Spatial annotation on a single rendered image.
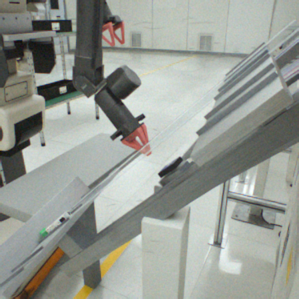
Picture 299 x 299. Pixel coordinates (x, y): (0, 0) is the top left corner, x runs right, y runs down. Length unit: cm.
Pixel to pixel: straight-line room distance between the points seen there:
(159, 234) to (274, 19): 907
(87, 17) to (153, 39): 962
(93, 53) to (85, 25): 6
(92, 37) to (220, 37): 893
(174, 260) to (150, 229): 6
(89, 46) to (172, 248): 51
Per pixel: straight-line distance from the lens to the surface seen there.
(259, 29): 942
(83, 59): 76
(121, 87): 74
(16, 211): 92
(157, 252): 45
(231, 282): 149
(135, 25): 1062
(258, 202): 146
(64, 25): 320
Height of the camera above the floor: 109
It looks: 25 degrees down
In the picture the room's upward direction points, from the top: straight up
